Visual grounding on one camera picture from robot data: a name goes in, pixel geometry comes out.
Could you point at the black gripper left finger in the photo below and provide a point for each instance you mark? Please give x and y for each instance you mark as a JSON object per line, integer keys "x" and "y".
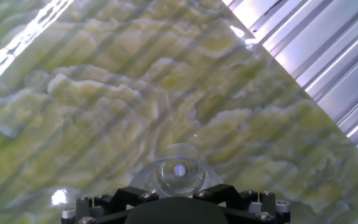
{"x": 110, "y": 202}

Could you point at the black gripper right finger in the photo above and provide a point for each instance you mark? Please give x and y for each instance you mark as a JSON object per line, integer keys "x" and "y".
{"x": 250, "y": 202}

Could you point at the green marble pattern mat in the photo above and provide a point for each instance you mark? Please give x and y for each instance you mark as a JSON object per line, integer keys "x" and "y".
{"x": 135, "y": 93}

